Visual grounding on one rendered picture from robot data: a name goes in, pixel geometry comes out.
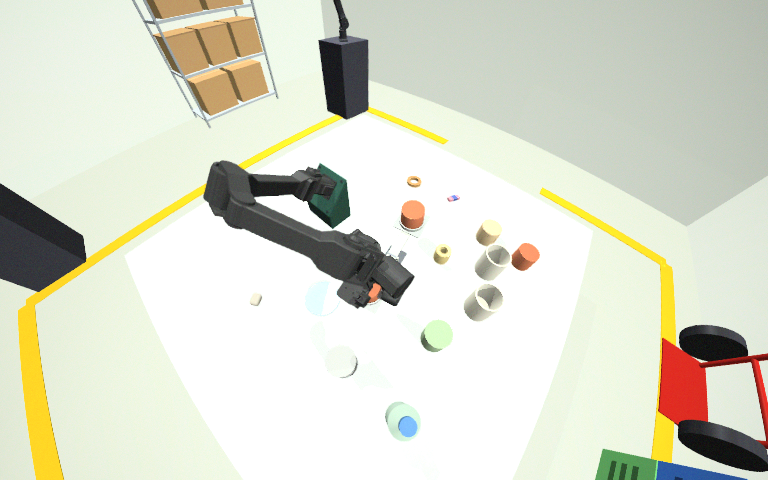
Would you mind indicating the orange cylinder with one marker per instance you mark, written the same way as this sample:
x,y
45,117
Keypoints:
x,y
525,256
374,292
412,214

